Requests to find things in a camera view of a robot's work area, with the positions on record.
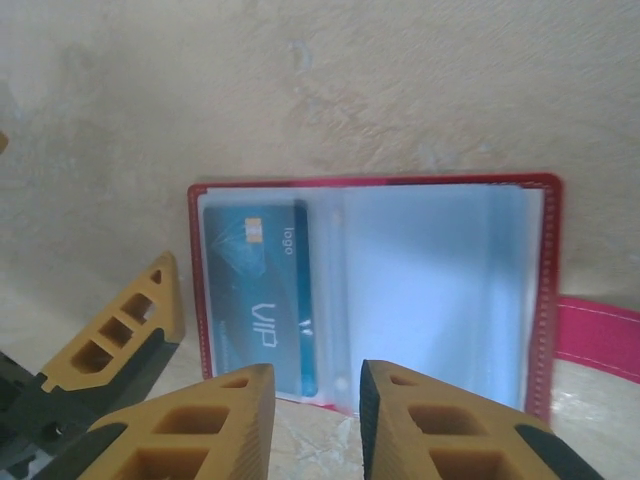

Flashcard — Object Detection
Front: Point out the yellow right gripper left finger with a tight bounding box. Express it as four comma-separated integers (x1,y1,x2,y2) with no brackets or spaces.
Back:
47,362,278,480

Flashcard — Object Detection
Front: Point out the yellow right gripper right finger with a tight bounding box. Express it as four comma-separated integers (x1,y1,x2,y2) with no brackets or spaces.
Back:
359,358,601,480

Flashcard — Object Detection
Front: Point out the blue VIP logo card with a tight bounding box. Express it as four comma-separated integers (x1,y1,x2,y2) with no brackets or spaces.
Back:
202,198,322,399

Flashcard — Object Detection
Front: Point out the red leather card holder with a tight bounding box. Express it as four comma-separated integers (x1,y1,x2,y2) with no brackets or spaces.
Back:
187,172,640,416

